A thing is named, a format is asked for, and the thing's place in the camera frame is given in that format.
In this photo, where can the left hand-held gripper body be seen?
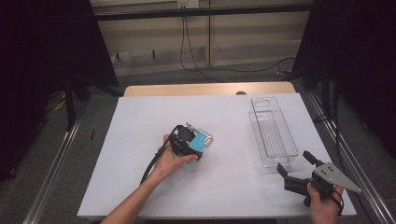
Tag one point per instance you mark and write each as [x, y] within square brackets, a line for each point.
[183, 143]

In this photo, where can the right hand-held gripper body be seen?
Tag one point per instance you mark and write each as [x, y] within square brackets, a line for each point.
[328, 177]

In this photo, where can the clear plastic container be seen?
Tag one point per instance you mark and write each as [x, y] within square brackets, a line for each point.
[274, 133]

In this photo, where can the person's left hand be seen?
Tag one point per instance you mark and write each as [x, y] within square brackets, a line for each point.
[169, 163]

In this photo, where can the person's right hand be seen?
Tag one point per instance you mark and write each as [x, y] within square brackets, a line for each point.
[323, 210]

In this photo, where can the white table cover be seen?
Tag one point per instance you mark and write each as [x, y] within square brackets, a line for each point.
[130, 118]

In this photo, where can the wooden table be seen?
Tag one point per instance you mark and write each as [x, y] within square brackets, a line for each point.
[202, 88]

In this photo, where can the dark round table grommet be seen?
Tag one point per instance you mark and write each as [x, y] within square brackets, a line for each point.
[240, 92]

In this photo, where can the black metal stand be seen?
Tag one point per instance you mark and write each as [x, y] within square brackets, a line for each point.
[69, 105]

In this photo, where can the black curtain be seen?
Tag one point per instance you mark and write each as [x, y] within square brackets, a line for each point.
[358, 46]
[37, 62]

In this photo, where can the black horizontal bar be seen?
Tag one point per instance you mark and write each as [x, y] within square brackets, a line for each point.
[249, 10]

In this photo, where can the metal floor rail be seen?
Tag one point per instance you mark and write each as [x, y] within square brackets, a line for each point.
[53, 174]
[358, 168]

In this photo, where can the white wall socket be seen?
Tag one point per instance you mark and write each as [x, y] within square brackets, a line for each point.
[187, 3]

